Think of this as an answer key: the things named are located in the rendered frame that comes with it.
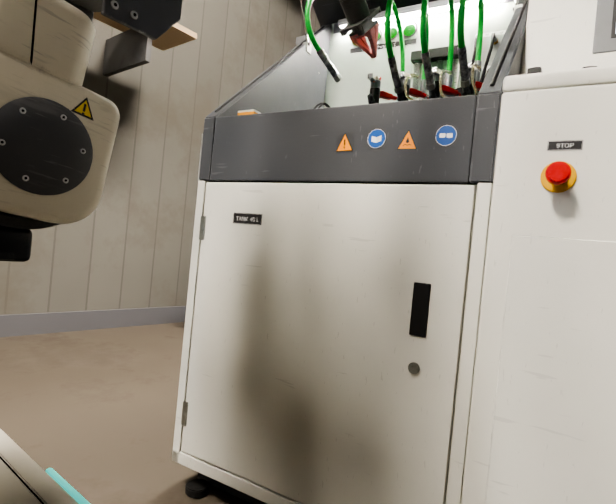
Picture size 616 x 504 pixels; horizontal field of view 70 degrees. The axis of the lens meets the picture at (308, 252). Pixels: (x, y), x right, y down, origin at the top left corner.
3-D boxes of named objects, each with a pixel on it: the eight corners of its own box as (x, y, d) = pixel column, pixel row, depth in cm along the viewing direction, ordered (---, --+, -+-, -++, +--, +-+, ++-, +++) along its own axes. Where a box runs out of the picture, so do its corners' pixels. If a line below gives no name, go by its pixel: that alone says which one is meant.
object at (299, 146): (209, 180, 110) (215, 116, 110) (221, 183, 114) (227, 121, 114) (468, 182, 79) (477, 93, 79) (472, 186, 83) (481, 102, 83)
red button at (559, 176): (537, 188, 70) (541, 156, 70) (538, 192, 73) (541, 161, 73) (575, 189, 67) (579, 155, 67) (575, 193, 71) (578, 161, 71)
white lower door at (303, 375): (177, 451, 111) (203, 181, 110) (184, 448, 113) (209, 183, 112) (436, 565, 78) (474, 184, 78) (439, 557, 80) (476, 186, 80)
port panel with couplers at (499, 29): (460, 125, 129) (470, 20, 129) (462, 128, 132) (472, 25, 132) (508, 122, 123) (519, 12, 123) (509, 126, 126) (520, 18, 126)
